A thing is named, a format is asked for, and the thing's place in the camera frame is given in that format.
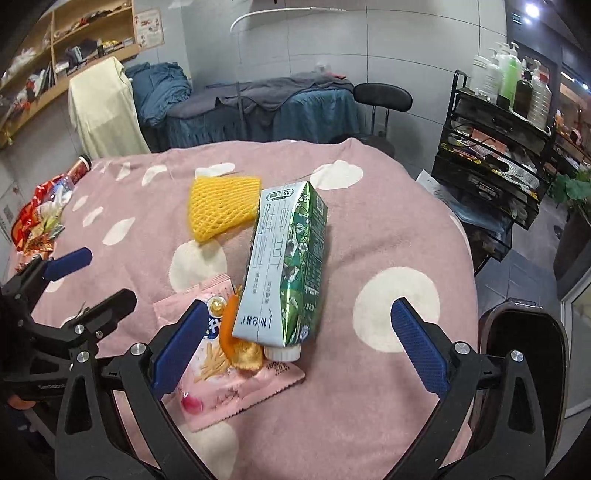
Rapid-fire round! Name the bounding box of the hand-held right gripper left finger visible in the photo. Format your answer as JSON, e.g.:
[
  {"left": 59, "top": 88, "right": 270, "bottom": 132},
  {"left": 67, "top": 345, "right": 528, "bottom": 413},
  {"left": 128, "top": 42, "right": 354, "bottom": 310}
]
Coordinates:
[{"left": 54, "top": 300, "right": 218, "bottom": 480}]

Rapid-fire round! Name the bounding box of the black trash bin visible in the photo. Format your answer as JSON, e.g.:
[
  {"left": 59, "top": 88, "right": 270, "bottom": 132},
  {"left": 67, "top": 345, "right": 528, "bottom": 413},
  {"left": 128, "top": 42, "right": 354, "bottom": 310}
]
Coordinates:
[{"left": 478, "top": 298, "right": 570, "bottom": 480}]

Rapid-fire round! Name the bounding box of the white pump bottle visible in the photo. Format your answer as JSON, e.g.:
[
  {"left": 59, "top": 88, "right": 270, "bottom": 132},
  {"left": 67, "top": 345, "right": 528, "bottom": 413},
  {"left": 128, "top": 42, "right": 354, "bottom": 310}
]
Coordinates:
[{"left": 471, "top": 44, "right": 502, "bottom": 104}]

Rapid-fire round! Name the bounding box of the wall poster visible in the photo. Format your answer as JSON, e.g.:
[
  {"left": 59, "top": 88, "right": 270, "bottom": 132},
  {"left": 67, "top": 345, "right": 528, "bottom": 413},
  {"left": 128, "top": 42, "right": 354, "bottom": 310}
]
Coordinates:
[{"left": 134, "top": 8, "right": 164, "bottom": 47}]

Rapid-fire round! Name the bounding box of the pink snack packet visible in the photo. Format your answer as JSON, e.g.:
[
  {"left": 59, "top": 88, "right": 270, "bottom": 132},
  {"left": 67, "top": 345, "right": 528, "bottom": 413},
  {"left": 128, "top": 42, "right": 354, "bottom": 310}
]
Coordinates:
[{"left": 152, "top": 273, "right": 306, "bottom": 432}]

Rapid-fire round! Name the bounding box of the white paper sheet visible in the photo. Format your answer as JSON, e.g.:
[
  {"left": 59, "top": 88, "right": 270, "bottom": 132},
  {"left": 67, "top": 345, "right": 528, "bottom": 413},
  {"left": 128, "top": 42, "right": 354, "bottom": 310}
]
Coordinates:
[{"left": 416, "top": 171, "right": 451, "bottom": 206}]

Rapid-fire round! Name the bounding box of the dark pump bottle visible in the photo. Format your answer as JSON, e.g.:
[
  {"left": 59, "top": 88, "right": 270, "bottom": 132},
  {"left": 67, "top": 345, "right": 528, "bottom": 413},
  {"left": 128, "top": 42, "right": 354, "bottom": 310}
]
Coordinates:
[{"left": 513, "top": 59, "right": 534, "bottom": 118}]

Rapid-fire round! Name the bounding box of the pile of red snack bags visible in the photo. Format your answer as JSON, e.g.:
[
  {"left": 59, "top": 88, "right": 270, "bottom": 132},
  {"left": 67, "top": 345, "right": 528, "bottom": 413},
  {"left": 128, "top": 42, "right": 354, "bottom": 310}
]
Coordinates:
[{"left": 11, "top": 182, "right": 70, "bottom": 252}]

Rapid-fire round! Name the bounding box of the blue-skirted massage bed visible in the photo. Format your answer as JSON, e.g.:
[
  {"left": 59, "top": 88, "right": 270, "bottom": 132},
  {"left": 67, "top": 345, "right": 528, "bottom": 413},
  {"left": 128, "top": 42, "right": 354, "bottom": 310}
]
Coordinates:
[{"left": 141, "top": 85, "right": 363, "bottom": 153}]

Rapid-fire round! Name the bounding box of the black mesh cart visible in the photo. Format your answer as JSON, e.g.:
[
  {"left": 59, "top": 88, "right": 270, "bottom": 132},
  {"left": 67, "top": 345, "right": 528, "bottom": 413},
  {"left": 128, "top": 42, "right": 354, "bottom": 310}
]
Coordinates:
[{"left": 431, "top": 70, "right": 555, "bottom": 261}]

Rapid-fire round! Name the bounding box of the orange peel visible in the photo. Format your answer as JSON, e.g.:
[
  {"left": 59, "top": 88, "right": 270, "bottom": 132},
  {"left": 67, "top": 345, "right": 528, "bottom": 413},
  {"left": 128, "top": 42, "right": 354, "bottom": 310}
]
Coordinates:
[{"left": 218, "top": 286, "right": 266, "bottom": 372}]

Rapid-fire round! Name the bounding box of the potted green plant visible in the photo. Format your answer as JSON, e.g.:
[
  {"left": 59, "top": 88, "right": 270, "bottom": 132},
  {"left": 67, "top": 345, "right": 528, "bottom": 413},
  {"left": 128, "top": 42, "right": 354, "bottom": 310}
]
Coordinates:
[{"left": 551, "top": 168, "right": 591, "bottom": 208}]

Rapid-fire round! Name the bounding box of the blue bedding pile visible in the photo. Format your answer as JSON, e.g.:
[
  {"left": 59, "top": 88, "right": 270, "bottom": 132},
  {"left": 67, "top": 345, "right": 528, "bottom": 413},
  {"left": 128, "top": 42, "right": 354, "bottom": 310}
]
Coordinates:
[{"left": 124, "top": 62, "right": 192, "bottom": 127}]

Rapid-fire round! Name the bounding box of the white wall sign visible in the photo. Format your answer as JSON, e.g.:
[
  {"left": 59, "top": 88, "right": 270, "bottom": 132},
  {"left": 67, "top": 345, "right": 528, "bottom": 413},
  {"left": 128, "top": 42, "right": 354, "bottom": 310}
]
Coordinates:
[{"left": 0, "top": 182, "right": 21, "bottom": 241}]

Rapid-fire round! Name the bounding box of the pink spotted blanket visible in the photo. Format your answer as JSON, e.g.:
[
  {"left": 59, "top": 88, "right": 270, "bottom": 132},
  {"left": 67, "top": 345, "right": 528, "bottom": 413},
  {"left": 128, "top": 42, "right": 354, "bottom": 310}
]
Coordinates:
[{"left": 9, "top": 138, "right": 481, "bottom": 480}]

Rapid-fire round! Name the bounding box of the cream cloth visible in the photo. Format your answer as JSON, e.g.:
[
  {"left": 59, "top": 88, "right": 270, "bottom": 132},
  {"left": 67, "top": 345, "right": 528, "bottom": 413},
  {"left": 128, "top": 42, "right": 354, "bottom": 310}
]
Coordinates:
[{"left": 68, "top": 56, "right": 151, "bottom": 160}]

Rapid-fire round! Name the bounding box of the yellow foam fruit net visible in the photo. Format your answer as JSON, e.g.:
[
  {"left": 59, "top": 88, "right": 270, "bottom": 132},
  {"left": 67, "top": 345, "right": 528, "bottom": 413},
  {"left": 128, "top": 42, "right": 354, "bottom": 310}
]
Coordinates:
[{"left": 188, "top": 173, "right": 263, "bottom": 243}]

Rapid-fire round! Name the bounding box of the white curved rail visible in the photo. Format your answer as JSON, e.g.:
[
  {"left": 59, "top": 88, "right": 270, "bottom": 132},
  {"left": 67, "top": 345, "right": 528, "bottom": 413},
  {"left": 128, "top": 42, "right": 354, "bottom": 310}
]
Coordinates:
[{"left": 230, "top": 4, "right": 347, "bottom": 33}]

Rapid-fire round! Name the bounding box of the green milk carton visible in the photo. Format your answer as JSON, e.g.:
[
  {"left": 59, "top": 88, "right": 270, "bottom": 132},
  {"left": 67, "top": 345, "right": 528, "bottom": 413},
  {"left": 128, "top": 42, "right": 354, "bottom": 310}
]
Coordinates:
[{"left": 231, "top": 181, "right": 328, "bottom": 363}]

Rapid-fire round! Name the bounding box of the black stool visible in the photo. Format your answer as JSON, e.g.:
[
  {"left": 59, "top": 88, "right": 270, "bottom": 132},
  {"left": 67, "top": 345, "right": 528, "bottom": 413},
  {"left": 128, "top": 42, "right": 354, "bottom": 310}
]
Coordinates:
[{"left": 328, "top": 83, "right": 413, "bottom": 158}]

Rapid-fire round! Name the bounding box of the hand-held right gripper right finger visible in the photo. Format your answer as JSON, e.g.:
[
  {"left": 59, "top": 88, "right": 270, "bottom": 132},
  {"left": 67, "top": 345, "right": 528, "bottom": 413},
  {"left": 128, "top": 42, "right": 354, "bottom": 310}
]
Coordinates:
[{"left": 390, "top": 298, "right": 548, "bottom": 480}]

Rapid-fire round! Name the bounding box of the wooden cubby shelf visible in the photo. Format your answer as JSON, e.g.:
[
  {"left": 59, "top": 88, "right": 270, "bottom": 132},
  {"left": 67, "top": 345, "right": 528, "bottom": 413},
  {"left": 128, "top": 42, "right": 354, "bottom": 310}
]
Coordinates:
[{"left": 0, "top": 0, "right": 141, "bottom": 148}]

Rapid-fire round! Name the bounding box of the grey blanket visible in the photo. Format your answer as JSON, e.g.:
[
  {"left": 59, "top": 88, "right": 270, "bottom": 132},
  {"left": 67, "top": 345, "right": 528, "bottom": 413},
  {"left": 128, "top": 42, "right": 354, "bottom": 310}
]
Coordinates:
[{"left": 166, "top": 71, "right": 356, "bottom": 116}]

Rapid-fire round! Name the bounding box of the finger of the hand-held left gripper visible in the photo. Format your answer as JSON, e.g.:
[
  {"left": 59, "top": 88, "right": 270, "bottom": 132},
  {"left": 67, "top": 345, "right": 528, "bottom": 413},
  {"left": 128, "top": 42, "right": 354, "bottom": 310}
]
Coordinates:
[
  {"left": 28, "top": 289, "right": 138, "bottom": 365},
  {"left": 0, "top": 248, "right": 93, "bottom": 324}
]

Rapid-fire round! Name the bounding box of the clear pump bottle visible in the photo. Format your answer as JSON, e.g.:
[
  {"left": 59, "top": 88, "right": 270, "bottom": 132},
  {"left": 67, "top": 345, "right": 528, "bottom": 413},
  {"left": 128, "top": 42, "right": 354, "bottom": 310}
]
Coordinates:
[{"left": 529, "top": 62, "right": 552, "bottom": 130}]

